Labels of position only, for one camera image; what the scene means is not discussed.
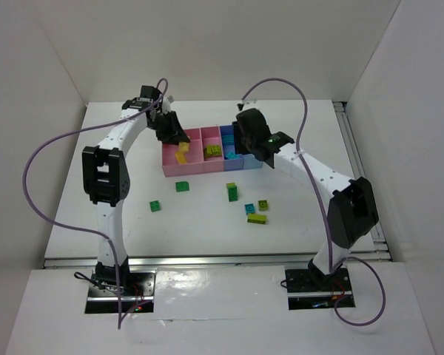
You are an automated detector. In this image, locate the cyan lego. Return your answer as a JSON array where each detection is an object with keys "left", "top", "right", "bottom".
[{"left": 224, "top": 151, "right": 243, "bottom": 160}]

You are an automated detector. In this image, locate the yellow lego plate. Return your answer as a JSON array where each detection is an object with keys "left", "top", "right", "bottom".
[{"left": 175, "top": 152, "right": 187, "bottom": 165}]

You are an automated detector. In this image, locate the lime lego stack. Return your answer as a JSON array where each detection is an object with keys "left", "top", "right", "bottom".
[{"left": 203, "top": 144, "right": 223, "bottom": 160}]

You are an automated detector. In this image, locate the yellow lego brick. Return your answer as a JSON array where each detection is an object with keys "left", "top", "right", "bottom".
[{"left": 178, "top": 142, "right": 189, "bottom": 154}]

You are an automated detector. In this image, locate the cyan long lego brick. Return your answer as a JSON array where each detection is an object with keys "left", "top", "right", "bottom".
[{"left": 221, "top": 135, "right": 235, "bottom": 146}]

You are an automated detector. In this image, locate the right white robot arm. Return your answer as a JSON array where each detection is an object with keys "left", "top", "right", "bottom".
[{"left": 232, "top": 104, "right": 379, "bottom": 283}]

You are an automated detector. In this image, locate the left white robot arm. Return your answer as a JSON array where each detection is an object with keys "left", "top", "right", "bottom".
[{"left": 81, "top": 85, "right": 190, "bottom": 288}]

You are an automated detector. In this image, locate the dark blue container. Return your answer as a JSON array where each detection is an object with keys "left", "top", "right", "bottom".
[{"left": 219, "top": 125, "right": 244, "bottom": 171}]

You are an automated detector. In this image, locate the light blue container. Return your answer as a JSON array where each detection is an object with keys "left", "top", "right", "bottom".
[{"left": 243, "top": 154, "right": 263, "bottom": 170}]

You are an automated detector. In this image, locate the large pink container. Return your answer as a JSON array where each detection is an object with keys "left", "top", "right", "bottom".
[{"left": 161, "top": 127, "right": 206, "bottom": 178}]

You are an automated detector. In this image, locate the small pink container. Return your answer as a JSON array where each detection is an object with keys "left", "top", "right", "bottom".
[{"left": 201, "top": 126, "right": 224, "bottom": 173}]

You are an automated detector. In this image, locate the dark green curved lego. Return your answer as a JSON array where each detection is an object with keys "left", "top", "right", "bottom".
[{"left": 175, "top": 180, "right": 189, "bottom": 192}]

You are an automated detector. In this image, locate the small olive lego brick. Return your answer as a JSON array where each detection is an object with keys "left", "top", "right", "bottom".
[{"left": 258, "top": 200, "right": 269, "bottom": 212}]

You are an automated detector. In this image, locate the small cyan lego brick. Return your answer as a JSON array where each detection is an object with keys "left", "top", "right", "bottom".
[{"left": 244, "top": 203, "right": 256, "bottom": 214}]

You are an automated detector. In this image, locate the small green lego brick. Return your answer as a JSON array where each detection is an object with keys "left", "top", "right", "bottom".
[{"left": 149, "top": 200, "right": 161, "bottom": 212}]

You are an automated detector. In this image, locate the long lime lego brick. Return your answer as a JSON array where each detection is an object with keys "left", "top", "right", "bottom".
[{"left": 247, "top": 213, "right": 268, "bottom": 225}]

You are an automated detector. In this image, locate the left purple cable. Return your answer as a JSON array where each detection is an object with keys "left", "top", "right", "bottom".
[{"left": 23, "top": 77, "right": 169, "bottom": 330}]

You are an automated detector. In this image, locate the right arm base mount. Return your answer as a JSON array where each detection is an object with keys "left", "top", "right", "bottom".
[{"left": 280, "top": 268, "right": 355, "bottom": 311}]

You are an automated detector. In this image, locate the aluminium rail front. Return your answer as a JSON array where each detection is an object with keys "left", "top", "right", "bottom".
[{"left": 44, "top": 253, "right": 314, "bottom": 270}]

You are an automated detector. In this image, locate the aluminium rail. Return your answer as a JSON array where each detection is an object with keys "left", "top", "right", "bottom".
[
  {"left": 44, "top": 253, "right": 314, "bottom": 270},
  {"left": 332, "top": 101, "right": 392, "bottom": 262}
]

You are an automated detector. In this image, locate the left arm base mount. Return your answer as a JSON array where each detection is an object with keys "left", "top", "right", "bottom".
[{"left": 73, "top": 271, "right": 156, "bottom": 314}]

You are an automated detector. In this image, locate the aluminium rail right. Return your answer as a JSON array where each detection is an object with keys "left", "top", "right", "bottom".
[{"left": 332, "top": 101, "right": 392, "bottom": 262}]

